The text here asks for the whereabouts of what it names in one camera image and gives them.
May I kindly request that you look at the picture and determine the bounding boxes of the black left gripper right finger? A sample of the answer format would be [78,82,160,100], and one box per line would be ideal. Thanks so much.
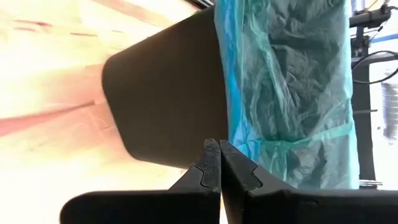
[219,139,398,224]

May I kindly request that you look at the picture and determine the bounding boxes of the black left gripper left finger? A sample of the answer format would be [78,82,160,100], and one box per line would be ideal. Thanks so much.
[60,138,222,224]

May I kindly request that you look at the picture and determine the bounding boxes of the black plastic trash bin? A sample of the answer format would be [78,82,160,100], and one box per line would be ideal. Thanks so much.
[101,5,231,170]

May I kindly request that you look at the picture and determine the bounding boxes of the teal plastic bin liner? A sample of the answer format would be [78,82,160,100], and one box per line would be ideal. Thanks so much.
[213,0,361,190]

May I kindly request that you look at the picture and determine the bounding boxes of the silver ventilation duct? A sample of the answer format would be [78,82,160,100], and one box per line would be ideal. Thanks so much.
[381,81,398,141]

